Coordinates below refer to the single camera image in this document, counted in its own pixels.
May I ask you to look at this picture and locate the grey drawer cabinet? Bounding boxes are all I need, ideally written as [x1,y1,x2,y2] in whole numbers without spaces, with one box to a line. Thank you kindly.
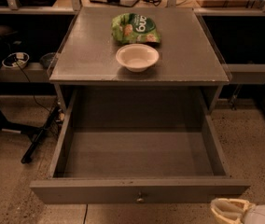
[47,6,233,115]

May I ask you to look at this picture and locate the white bowl with items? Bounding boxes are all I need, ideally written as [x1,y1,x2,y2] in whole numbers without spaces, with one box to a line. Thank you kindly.
[2,52,30,69]

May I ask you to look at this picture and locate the white paper bowl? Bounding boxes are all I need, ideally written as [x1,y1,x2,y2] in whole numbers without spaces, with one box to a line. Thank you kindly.
[116,44,160,72]

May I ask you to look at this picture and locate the black stand legs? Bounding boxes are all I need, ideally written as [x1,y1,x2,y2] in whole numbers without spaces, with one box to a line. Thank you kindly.
[0,91,61,165]

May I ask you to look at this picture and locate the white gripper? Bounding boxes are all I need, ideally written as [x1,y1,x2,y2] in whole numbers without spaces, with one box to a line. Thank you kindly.
[211,198,265,224]

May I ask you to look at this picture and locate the grey top drawer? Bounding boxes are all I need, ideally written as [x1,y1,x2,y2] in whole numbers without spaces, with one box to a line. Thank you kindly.
[31,87,250,204]

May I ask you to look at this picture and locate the dark bowl on shelf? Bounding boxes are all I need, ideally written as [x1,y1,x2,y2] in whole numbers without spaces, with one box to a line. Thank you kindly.
[39,52,56,69]

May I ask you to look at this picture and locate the green snack bag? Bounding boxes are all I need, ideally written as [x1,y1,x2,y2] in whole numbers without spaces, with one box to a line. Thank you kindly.
[111,13,160,44]

